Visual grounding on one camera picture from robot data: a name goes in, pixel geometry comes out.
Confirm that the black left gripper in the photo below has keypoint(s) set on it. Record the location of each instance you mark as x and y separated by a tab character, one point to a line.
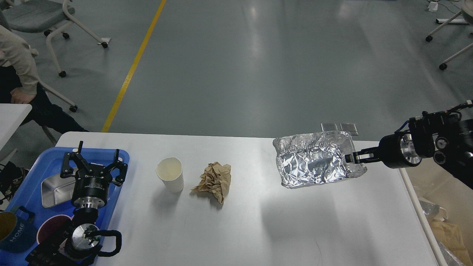
91	191

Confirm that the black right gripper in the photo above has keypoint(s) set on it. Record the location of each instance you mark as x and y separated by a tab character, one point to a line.
395	151

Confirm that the metal rectangular tin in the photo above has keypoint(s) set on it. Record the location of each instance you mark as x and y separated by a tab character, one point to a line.
56	190

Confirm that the aluminium foil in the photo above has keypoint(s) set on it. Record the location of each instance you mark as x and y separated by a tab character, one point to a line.
304	160

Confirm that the pink mug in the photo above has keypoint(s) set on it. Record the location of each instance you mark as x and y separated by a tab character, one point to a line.
51	225

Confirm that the white paper cup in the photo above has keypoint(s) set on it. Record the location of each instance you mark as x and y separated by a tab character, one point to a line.
170	172

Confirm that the brown paper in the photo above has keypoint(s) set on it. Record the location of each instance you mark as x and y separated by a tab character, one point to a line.
215	179

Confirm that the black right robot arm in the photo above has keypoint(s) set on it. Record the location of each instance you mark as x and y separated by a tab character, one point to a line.
443	136

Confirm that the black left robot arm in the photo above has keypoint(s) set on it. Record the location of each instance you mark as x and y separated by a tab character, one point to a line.
78	241

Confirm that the person's hand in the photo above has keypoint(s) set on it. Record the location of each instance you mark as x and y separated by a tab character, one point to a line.
19	97

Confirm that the floor socket plate right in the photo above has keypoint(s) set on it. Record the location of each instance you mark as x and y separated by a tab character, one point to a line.
350	128

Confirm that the floor socket plate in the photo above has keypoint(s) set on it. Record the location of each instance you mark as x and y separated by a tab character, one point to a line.
329	127
350	128

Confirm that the floor socket plate left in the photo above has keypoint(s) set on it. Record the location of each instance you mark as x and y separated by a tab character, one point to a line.
329	127

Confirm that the blue plastic tray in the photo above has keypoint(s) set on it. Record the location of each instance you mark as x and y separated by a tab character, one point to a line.
29	194

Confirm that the beige waste bin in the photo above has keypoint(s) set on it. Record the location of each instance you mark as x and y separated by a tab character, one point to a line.
448	209

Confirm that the dark blue mug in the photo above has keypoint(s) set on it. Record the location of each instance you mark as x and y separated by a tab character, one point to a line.
17	231

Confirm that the white side table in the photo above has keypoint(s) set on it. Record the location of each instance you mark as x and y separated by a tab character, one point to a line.
11	116

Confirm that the person in beige sweater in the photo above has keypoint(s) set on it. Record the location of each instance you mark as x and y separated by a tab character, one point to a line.
19	70

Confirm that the grey office chair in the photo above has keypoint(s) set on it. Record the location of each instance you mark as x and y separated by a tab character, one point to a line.
48	17

